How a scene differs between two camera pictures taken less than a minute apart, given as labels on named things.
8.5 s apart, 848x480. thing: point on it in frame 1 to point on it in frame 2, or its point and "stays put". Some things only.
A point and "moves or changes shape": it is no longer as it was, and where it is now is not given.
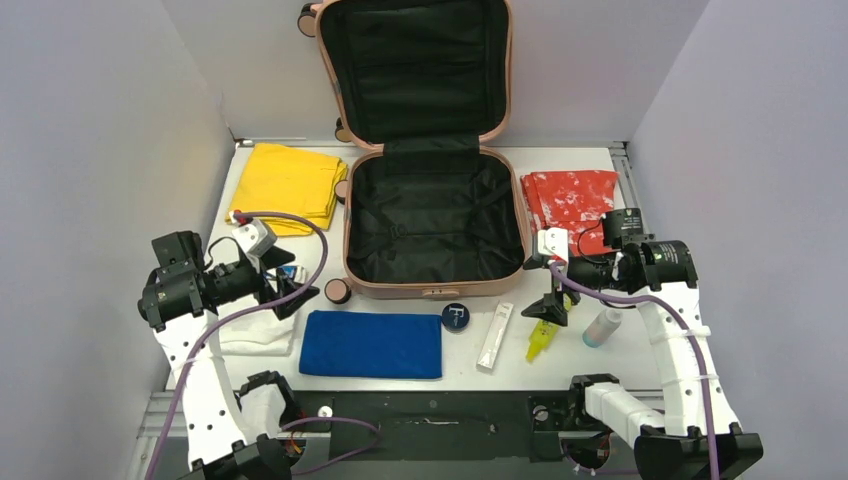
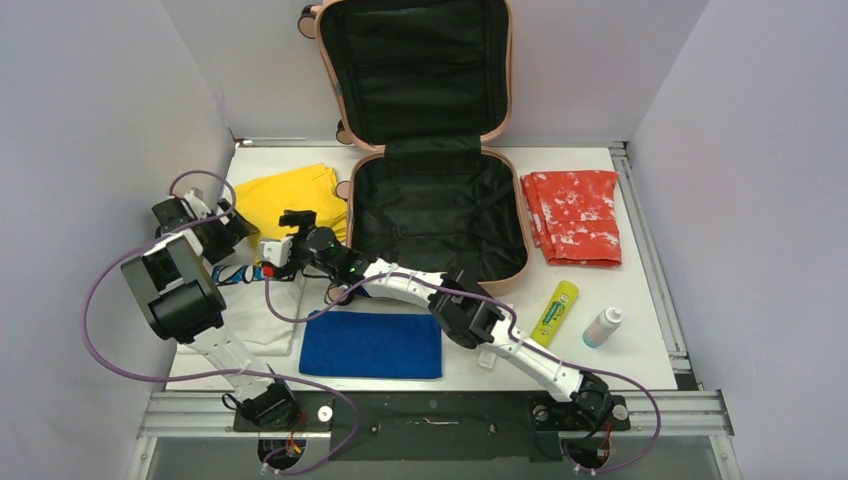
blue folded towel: x=371 y=344 stays put
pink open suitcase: x=430 y=208 stays put
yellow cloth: x=290 y=179 moves or changes shape
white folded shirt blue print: x=258 y=332 stays put
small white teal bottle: x=602 y=327 stays put
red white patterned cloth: x=573 y=200 stays put
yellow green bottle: x=544 y=334 stays put
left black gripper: x=270 y=260 to x=233 y=233
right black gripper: x=551 y=305 to x=306 y=220
